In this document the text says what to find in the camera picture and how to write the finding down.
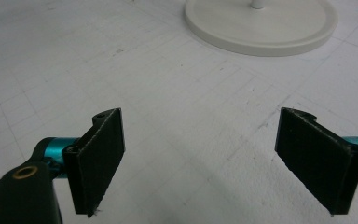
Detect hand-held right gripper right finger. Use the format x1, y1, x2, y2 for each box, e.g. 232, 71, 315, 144
274, 106, 358, 217

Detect white hook rack stand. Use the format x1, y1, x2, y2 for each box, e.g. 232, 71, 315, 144
184, 0, 339, 58

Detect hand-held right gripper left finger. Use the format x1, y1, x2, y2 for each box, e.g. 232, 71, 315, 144
44, 107, 127, 218

